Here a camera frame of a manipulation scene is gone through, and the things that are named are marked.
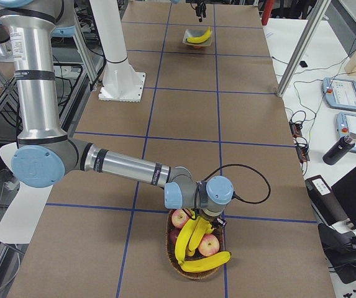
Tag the far teach pendant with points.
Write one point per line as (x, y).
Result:
(340, 93)

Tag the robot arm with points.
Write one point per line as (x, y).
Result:
(45, 153)

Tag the yellow banana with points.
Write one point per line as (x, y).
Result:
(207, 263)
(183, 239)
(200, 39)
(203, 227)

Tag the grey square plate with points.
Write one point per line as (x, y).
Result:
(193, 32)

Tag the red cylinder object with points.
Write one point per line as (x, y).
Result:
(267, 11)

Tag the dark red apple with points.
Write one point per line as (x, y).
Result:
(173, 235)

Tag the black label printer box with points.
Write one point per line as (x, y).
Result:
(324, 200)

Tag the black water bottle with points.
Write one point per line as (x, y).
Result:
(340, 148)

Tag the small black puck device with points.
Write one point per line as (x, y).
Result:
(303, 64)

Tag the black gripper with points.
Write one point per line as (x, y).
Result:
(200, 11)
(210, 222)

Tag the woven fruit basket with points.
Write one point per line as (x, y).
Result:
(171, 249)

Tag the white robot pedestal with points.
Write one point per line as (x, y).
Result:
(120, 81)

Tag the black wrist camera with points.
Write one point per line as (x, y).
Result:
(221, 222)

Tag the aluminium frame post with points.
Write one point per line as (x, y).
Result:
(303, 42)

